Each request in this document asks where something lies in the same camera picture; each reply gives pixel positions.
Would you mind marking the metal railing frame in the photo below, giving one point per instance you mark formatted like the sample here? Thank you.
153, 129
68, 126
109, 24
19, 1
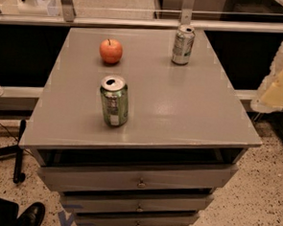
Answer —
264, 16

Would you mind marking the grey drawer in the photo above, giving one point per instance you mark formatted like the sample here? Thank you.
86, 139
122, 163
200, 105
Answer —
90, 179
136, 204
136, 219

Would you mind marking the white green 7up can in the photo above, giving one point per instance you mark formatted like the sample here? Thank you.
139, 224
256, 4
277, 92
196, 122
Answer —
183, 44

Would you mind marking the black tripod leg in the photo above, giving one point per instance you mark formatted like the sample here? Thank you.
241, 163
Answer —
18, 175

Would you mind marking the top grey drawer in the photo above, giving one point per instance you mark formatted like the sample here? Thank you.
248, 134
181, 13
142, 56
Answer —
90, 179

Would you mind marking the grey drawer cabinet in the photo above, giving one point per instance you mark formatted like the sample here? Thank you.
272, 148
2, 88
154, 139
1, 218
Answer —
178, 115

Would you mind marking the black leather shoe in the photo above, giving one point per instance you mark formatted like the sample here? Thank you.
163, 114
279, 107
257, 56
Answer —
32, 216

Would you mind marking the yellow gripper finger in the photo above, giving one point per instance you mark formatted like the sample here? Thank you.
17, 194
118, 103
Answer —
269, 96

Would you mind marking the bottom grey drawer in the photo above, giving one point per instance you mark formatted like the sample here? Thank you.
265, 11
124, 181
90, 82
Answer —
136, 219

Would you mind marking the green soda can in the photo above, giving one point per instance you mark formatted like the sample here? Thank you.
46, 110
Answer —
114, 97

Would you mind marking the middle grey drawer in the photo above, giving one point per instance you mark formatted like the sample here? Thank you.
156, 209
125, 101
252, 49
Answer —
136, 204

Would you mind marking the red orange apple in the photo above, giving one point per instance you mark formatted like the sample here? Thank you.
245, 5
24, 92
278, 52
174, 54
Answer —
111, 51

